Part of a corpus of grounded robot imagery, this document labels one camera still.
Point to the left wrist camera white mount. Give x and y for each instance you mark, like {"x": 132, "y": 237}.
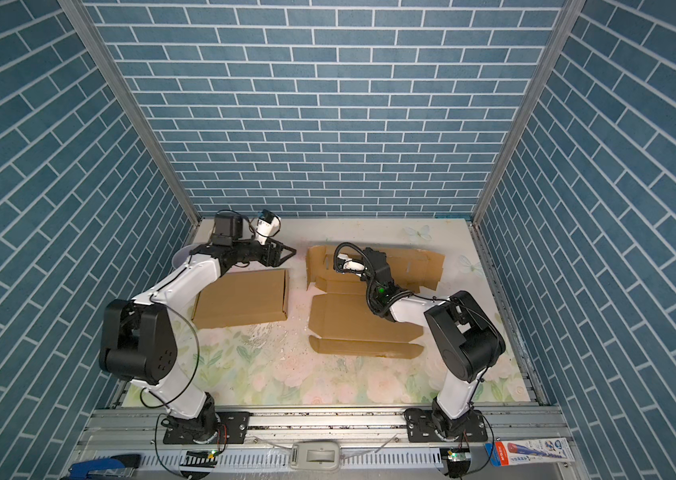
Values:
{"x": 266, "y": 226}

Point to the brown cardboard box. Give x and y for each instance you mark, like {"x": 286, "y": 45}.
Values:
{"x": 244, "y": 298}
{"x": 353, "y": 314}

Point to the blue black tool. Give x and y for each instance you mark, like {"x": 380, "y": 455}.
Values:
{"x": 114, "y": 467}

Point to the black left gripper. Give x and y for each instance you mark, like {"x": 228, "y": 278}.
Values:
{"x": 274, "y": 260}

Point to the aluminium corner post left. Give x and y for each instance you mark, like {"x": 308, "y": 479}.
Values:
{"x": 84, "y": 27}

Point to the aluminium corner post right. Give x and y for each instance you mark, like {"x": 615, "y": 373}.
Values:
{"x": 550, "y": 55}

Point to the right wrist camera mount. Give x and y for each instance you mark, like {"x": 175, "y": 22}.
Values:
{"x": 344, "y": 264}

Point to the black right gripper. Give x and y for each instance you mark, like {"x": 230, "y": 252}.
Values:
{"x": 370, "y": 254}

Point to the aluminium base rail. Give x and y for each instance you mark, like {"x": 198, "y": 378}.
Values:
{"x": 392, "y": 442}

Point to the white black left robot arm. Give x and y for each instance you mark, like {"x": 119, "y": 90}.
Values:
{"x": 138, "y": 343}

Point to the lavender ceramic bowl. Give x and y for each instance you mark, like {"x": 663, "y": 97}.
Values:
{"x": 179, "y": 258}

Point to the white red blue tube box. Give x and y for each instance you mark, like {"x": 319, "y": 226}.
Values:
{"x": 526, "y": 452}

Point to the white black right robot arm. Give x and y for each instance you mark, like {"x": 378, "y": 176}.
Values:
{"x": 468, "y": 342}

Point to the aluminium corner post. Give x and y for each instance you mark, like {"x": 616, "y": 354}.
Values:
{"x": 550, "y": 55}
{"x": 84, "y": 27}

